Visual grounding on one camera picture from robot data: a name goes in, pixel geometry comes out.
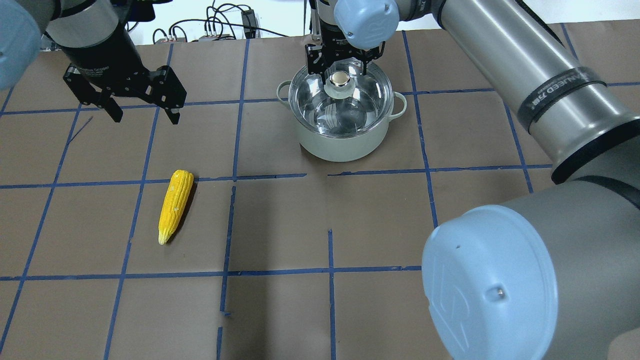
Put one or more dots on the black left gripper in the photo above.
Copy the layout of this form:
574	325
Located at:
103	53

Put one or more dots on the black power adapter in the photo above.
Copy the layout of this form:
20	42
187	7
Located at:
249	23

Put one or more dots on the pale green cooking pot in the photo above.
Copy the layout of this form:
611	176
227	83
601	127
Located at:
344	149

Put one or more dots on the glass pot lid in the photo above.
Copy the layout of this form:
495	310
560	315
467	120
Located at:
345	103

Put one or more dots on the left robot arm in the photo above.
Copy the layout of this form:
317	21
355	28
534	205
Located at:
23	23

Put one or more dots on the aluminium frame post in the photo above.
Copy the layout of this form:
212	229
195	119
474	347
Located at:
315	25

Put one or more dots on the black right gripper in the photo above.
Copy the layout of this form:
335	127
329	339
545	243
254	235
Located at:
335	39

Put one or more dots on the yellow corn cob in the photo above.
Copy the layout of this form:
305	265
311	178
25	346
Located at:
174	204

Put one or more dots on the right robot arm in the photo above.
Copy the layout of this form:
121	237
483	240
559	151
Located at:
533	190

